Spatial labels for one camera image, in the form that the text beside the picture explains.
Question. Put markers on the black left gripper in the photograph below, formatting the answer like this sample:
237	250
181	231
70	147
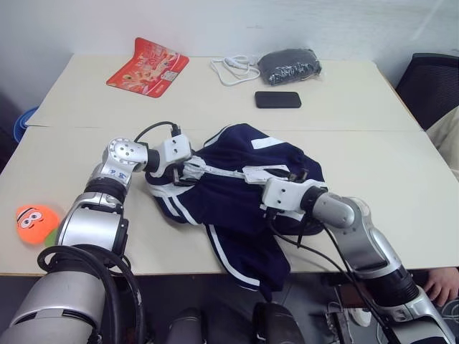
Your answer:
177	176

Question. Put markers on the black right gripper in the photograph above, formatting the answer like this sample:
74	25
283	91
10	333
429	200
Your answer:
270	214

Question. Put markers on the navy blue striped shorts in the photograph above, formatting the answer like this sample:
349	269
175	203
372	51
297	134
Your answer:
229	200

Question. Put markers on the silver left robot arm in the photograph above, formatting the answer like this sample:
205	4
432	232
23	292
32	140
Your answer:
89	229

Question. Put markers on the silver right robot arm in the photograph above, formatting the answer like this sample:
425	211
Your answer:
362	233

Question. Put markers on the bystander's bare hand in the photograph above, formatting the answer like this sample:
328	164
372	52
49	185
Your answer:
444	285

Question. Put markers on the dark rounded shape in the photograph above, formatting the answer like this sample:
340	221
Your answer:
276	326
186	328

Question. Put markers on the black smartphone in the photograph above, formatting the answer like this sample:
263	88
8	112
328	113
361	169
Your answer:
278	100

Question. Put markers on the red snack packet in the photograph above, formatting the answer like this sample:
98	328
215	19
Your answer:
147	71

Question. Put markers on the white shoe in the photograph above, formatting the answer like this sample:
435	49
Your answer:
360	317

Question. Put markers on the dark grey bagged cloth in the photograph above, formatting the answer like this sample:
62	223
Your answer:
287	61

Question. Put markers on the orange plush toy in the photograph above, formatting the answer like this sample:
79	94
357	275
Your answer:
34	225

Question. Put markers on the blue bucket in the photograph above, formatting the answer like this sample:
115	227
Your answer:
21	123

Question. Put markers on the person in beige clothing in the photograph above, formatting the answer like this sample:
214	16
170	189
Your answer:
446	139

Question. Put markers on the black mesh chair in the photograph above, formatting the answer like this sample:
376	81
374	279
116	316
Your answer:
426	86

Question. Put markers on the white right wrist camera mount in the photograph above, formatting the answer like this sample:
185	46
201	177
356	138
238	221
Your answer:
287	195

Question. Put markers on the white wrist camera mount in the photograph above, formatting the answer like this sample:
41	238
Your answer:
287	195
175	147

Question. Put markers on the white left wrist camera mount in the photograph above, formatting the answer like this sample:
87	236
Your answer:
175	147

